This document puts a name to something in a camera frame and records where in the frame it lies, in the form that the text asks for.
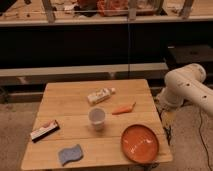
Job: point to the orange pepper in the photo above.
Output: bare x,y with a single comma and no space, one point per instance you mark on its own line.
124,109

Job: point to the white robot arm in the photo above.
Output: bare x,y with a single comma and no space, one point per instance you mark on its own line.
186,83

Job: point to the orange ceramic bowl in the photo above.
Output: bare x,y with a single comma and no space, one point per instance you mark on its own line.
139,144

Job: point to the white tube with label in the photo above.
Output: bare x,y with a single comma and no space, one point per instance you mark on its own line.
100,95

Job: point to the white plastic cup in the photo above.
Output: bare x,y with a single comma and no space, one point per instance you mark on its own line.
97,118

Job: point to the orange item on shelf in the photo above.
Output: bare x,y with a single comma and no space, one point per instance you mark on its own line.
112,7

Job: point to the blue sponge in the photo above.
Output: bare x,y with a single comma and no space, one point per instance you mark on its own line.
72,154

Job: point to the black box on right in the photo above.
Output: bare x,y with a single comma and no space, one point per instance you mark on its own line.
179,56

